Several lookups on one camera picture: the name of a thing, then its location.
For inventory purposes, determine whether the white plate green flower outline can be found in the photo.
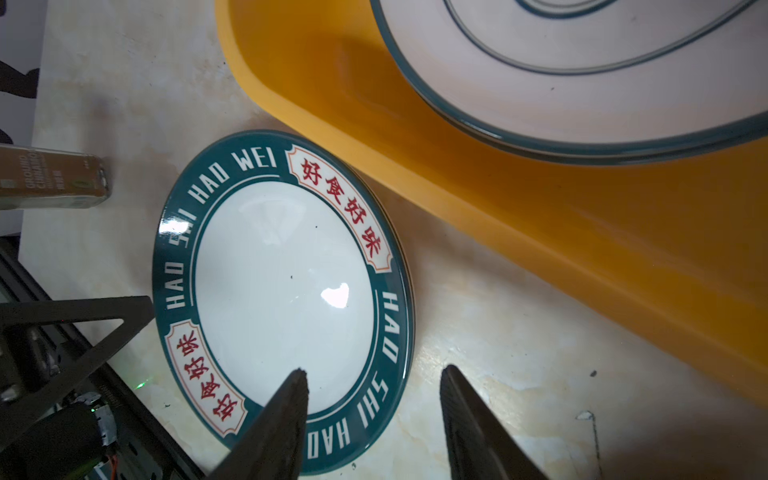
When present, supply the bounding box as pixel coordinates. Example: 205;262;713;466
371;1;767;166

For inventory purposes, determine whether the brown spice box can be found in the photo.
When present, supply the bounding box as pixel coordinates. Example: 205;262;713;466
1;144;111;210

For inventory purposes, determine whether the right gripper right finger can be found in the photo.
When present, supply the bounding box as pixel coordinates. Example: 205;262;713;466
440;365;545;479

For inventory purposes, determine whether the plate with green rim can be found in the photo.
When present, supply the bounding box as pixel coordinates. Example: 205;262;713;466
152;130;415;475

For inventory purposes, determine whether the yellow plastic bin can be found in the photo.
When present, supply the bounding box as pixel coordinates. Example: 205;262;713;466
215;1;767;404

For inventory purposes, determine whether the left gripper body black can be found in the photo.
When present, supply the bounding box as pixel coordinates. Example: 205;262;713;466
1;296;154;479

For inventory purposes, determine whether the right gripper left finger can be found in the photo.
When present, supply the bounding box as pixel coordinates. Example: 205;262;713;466
207;369;309;479

